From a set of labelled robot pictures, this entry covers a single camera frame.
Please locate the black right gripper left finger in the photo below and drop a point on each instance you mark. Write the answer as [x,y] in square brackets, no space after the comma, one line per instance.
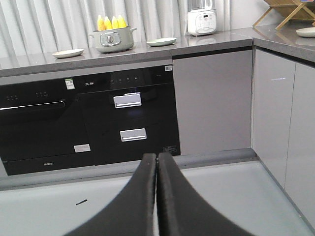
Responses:
[131,212]

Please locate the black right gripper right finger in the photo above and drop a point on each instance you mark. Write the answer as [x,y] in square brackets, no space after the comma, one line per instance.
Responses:
[182,211]

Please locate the bright yellow corn cob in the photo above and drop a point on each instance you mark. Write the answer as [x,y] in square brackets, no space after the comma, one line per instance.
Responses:
[121,22]

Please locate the pale yellow corn cob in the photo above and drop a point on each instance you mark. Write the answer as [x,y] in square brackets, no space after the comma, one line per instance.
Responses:
[100,23]

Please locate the black disinfection cabinet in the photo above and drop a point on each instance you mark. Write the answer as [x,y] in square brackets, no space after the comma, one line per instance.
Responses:
[129,113]

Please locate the black built-in dishwasher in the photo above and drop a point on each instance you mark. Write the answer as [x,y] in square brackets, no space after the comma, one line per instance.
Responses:
[42,127]

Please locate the grey corner cabinet door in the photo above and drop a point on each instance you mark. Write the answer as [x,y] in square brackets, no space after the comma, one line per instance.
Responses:
[284,125]

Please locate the light green plate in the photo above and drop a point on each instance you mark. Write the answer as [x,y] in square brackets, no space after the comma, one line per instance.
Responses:
[162,42]

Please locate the cream white plate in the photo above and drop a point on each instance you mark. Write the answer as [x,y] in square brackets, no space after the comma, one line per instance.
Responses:
[68,53]

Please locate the green electric cooking pot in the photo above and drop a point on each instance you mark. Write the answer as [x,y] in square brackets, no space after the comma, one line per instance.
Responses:
[113,40]

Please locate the pale plate far right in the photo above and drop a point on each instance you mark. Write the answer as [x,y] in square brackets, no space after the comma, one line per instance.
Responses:
[306,32]

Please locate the wooden dish rack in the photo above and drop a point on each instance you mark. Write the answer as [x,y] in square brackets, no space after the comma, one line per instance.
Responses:
[300,10]

